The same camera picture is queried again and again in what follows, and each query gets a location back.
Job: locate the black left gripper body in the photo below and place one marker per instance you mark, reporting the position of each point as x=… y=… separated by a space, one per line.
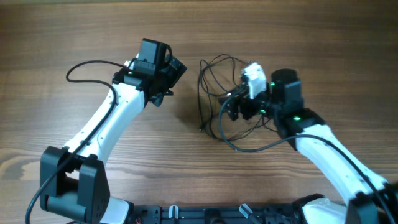
x=169 y=76

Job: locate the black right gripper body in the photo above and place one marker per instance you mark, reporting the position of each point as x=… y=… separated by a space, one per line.
x=252 y=106

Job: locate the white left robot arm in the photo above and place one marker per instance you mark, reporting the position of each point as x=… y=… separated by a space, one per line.
x=73 y=181

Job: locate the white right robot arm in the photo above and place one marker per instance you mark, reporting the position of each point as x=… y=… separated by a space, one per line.
x=368 y=197

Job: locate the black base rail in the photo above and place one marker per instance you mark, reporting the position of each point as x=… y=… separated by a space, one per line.
x=268 y=214

